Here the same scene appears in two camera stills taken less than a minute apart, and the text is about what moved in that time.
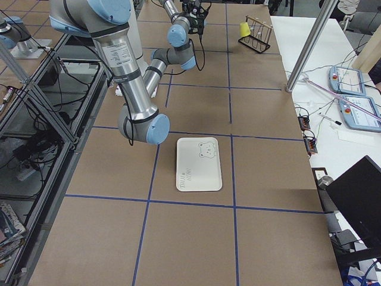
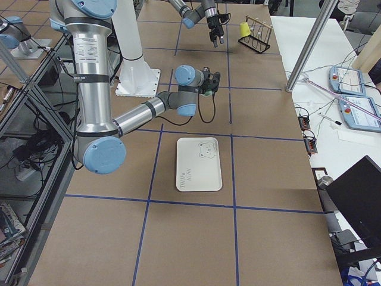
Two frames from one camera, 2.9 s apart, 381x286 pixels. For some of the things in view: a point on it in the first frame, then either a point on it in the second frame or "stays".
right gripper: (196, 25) → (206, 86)
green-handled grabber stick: (332, 93) stays
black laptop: (356, 195) stays
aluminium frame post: (327, 10) stays
